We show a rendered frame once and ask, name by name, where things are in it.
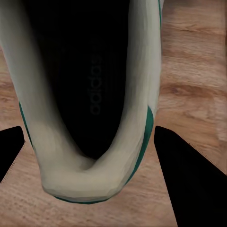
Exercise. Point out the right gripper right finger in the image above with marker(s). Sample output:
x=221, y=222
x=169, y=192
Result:
x=197, y=189

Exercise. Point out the gym shoe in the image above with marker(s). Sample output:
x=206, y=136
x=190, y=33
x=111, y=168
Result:
x=87, y=77

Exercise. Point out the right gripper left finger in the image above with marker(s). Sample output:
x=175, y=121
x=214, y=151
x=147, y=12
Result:
x=11, y=142

